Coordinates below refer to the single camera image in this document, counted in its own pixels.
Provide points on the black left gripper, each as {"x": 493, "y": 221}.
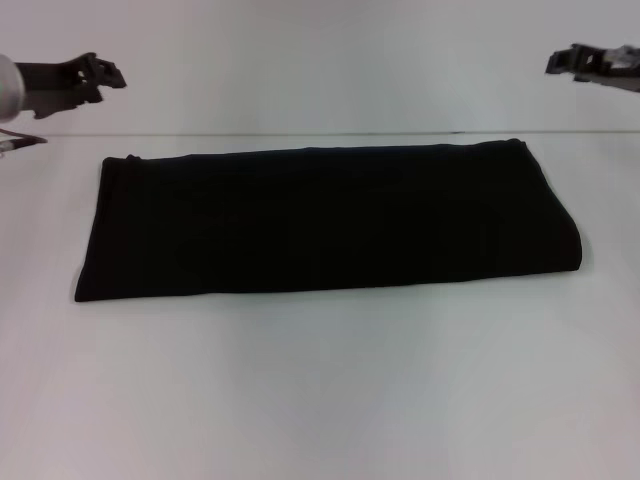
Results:
{"x": 55, "y": 85}

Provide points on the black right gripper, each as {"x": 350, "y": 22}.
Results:
{"x": 612, "y": 70}

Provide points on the black t-shirt with FREE! print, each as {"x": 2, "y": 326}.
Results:
{"x": 325, "y": 225}

